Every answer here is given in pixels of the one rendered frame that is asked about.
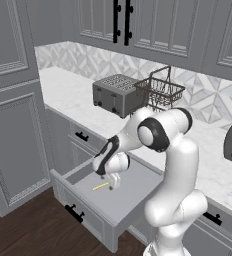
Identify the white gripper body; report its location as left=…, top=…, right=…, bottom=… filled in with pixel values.
left=103, top=171, right=122, bottom=191

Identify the black drawer handle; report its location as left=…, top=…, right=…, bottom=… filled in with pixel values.
left=202, top=211, right=223, bottom=227
left=74, top=131, right=90, bottom=143
left=64, top=203, right=86, bottom=224

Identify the grey upper cupboard door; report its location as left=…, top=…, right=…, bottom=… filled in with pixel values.
left=200, top=0, right=232, bottom=84
left=121, top=0, right=220, bottom=72
left=59, top=0, right=123, bottom=53

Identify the yellow straw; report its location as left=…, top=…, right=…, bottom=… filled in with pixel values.
left=92, top=182, right=110, bottom=192

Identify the open grey drawer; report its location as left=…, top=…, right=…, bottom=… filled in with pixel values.
left=49, top=155, right=166, bottom=254

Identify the long black cupboard handle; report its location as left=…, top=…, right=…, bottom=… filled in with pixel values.
left=123, top=0, right=134, bottom=47
left=112, top=0, right=122, bottom=45

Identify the grey drawer front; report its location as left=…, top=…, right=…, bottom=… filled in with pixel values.
left=201, top=199, right=232, bottom=242
left=67, top=121, right=108, bottom=153

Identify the grey tall cabinet door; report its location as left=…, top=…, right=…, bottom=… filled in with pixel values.
left=0, top=0, right=41, bottom=93
left=0, top=79, right=56, bottom=218

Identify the grey lower cupboard door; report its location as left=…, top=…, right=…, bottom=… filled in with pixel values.
left=69, top=135, right=96, bottom=170
left=183, top=222, right=232, bottom=256

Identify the grey cupboard door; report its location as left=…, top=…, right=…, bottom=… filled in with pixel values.
left=200, top=0, right=232, bottom=84
left=59, top=0, right=123, bottom=53
left=69, top=135, right=96, bottom=170
left=183, top=222, right=232, bottom=256
left=121, top=0, right=220, bottom=72

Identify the dark wire basket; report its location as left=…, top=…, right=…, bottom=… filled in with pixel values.
left=133, top=65, right=187, bottom=113

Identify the grey four-slot toaster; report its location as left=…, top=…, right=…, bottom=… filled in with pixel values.
left=91, top=73, right=150, bottom=120

